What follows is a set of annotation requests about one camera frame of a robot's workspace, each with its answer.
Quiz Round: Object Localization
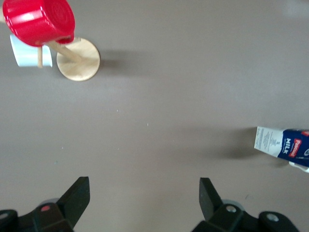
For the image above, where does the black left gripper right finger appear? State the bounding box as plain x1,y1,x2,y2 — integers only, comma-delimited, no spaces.
192,177,300,232

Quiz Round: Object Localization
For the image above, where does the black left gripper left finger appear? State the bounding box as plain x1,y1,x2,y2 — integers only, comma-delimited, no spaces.
0,176,91,232

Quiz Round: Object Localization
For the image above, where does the blue and white milk carton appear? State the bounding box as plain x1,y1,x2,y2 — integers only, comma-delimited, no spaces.
253,126,309,174

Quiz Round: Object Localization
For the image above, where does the red plastic cup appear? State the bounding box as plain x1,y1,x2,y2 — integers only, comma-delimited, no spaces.
2,0,76,48

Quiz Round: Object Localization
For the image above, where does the wooden mug tree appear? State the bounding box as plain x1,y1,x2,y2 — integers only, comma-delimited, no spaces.
0,12,101,82

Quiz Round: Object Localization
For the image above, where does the plain white mug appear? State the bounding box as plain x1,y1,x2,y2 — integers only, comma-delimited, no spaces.
9,33,54,68

